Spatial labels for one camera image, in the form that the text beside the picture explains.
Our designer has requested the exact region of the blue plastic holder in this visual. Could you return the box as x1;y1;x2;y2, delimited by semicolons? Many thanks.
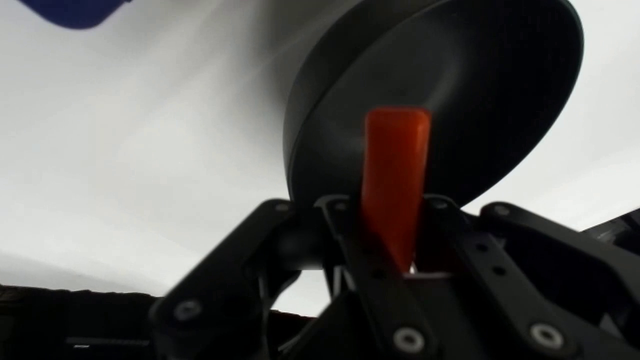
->
19;0;135;33

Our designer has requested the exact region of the large white paper sheet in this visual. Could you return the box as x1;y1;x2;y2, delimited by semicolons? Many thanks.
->
0;0;640;321

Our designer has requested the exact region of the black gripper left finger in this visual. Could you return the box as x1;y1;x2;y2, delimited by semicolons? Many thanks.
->
148;192;445;360

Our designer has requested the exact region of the black bowl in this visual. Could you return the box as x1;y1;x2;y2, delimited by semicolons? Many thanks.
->
283;0;586;216

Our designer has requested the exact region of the red handled tool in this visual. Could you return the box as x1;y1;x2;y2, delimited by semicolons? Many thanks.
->
360;104;435;277

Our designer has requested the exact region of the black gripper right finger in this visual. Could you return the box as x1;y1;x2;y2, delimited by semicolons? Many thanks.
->
418;195;640;360

